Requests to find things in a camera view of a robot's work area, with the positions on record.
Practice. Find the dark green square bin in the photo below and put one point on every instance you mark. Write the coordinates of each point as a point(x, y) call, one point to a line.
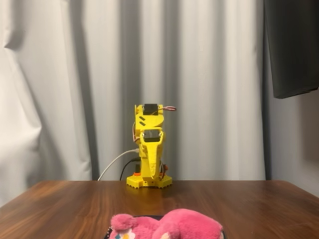
point(149, 217)

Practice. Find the orange black table clamp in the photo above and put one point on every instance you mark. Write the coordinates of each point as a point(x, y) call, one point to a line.
point(137, 173)
point(166, 168)

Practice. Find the pink strawberry bear plush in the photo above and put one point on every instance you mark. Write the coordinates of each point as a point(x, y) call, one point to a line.
point(179, 226)

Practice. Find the white grey curtain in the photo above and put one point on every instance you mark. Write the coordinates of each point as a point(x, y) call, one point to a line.
point(211, 74)

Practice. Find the yellow robot base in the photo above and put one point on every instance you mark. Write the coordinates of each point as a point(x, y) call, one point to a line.
point(134, 183)

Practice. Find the yellow hinged gripper finger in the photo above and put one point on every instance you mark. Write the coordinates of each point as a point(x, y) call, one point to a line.
point(152, 154)

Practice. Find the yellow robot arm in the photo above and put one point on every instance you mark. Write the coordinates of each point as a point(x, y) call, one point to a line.
point(150, 121)

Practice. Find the yellow fixed gripper finger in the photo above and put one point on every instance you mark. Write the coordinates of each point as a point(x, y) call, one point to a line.
point(144, 164)

